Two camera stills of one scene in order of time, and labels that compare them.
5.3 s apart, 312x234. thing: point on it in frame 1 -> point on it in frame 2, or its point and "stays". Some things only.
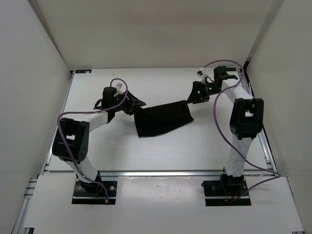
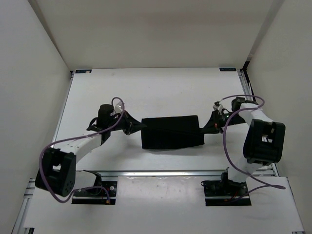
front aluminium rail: (155, 173) stays
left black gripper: (130, 110) -> (135, 125)
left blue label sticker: (85, 71) stays
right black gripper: (194, 97) -> (213, 125)
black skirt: (152, 120) -> (170, 131)
